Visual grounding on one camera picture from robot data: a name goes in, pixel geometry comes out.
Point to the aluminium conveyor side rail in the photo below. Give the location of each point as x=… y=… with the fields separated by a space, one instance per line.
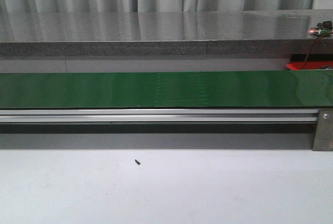
x=159 y=115

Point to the green conveyor belt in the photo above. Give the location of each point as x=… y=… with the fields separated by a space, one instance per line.
x=244 y=89

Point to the red plastic tray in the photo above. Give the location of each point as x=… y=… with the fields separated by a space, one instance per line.
x=310 y=65

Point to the small lit circuit board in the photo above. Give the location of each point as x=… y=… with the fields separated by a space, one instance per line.
x=322 y=29

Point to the steel conveyor support bracket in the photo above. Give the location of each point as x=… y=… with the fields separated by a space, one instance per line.
x=323 y=133

